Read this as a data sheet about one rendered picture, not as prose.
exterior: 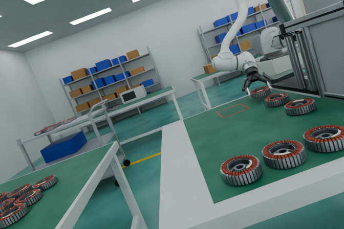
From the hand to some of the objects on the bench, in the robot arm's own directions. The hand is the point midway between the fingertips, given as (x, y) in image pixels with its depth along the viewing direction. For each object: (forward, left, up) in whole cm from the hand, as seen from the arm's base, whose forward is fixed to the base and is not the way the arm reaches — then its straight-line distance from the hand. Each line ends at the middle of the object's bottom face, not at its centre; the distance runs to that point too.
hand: (259, 91), depth 129 cm
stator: (+36, -6, -5) cm, 37 cm away
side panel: (+47, +7, -5) cm, 47 cm away
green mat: (+24, -22, -7) cm, 33 cm away
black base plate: (+14, +46, -1) cm, 48 cm away
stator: (+17, -2, -5) cm, 18 cm away
